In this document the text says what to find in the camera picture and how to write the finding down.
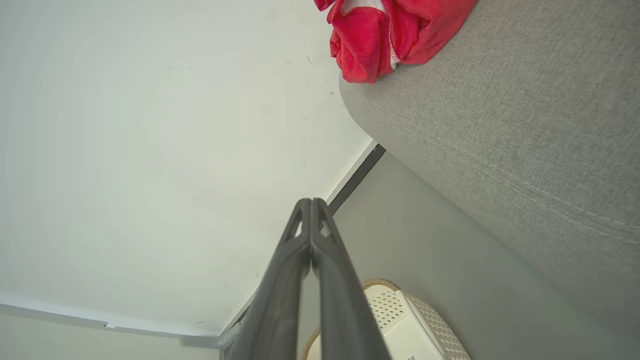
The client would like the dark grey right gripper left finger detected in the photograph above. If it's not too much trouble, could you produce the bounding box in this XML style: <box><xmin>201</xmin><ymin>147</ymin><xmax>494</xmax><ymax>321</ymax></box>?
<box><xmin>223</xmin><ymin>198</ymin><xmax>313</xmax><ymax>360</ymax></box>

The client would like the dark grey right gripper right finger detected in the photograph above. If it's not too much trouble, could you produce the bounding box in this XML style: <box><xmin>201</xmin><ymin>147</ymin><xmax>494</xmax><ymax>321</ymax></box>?
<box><xmin>311</xmin><ymin>198</ymin><xmax>393</xmax><ymax>360</ymax></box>

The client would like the red garment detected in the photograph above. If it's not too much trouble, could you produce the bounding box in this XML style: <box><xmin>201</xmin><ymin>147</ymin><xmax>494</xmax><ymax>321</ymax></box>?
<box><xmin>314</xmin><ymin>0</ymin><xmax>478</xmax><ymax>84</ymax></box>

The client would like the grey fabric sofa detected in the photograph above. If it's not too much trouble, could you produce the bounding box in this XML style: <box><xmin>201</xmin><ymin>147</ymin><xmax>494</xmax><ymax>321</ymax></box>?
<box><xmin>339</xmin><ymin>0</ymin><xmax>640</xmax><ymax>346</ymax></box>

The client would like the cream perforated laundry basket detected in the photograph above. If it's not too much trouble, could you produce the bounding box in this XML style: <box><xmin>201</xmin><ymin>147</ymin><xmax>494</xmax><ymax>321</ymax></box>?
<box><xmin>301</xmin><ymin>278</ymin><xmax>471</xmax><ymax>360</ymax></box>

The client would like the dark grey skirting board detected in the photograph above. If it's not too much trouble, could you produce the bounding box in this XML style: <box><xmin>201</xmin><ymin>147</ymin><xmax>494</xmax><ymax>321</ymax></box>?
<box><xmin>218</xmin><ymin>140</ymin><xmax>387</xmax><ymax>360</ymax></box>

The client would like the white wall cable duct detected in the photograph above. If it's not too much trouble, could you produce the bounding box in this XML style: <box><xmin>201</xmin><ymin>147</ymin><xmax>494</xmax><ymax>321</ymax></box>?
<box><xmin>0</xmin><ymin>294</ymin><xmax>241</xmax><ymax>350</ymax></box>

